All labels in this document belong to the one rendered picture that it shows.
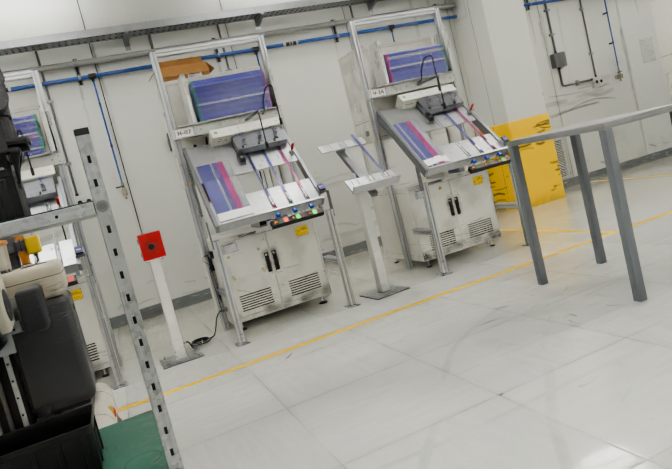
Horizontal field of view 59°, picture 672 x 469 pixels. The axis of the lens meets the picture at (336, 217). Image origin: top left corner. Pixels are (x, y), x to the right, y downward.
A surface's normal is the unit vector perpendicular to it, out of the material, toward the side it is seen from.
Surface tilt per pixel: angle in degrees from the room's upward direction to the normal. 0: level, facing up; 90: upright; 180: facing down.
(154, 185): 90
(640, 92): 90
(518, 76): 90
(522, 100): 90
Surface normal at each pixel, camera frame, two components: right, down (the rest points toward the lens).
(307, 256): 0.37, -0.01
